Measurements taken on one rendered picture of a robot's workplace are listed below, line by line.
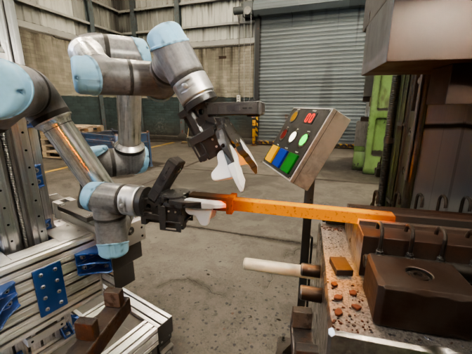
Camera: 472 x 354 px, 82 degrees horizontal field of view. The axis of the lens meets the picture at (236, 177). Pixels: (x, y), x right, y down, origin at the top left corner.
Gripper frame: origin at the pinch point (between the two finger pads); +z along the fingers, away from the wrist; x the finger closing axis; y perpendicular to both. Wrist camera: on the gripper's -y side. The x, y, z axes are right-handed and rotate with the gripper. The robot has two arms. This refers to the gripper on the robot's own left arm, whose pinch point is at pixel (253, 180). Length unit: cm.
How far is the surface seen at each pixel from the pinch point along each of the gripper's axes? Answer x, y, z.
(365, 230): 5.1, -15.6, 16.0
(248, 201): 0.7, 2.9, 3.4
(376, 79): -471, -132, 8
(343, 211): 1.0, -13.5, 12.9
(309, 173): -39.5, -7.1, 11.9
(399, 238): 7.2, -19.9, 18.4
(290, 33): -797, -60, -208
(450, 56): 7.8, -35.8, -5.0
